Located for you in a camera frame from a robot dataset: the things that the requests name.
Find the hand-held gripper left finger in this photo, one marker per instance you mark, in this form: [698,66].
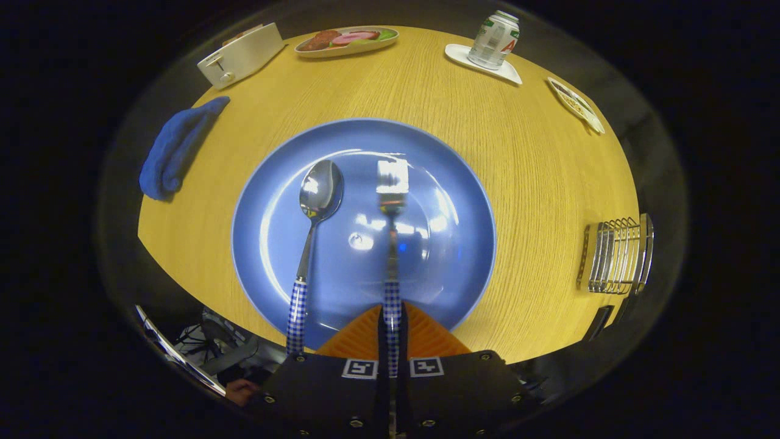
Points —
[381,396]

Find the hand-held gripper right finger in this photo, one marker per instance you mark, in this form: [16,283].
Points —
[404,396]

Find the blue round plate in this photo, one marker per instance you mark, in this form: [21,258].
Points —
[451,244]

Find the open laptop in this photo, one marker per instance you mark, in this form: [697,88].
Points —
[177,356]

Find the black table clamp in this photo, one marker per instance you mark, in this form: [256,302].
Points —
[600,322]

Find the blue folded cloth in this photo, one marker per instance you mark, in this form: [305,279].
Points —
[170,152]

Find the white square coaster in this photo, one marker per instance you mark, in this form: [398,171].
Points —
[506,74]

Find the white divided food tray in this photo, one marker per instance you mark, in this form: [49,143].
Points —
[576,103]

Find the grey plate of food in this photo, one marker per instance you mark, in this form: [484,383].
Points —
[347,39]

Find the white toaster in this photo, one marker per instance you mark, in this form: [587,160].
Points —
[244,58]

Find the toasted bread slice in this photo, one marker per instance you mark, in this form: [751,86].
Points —
[244,35]

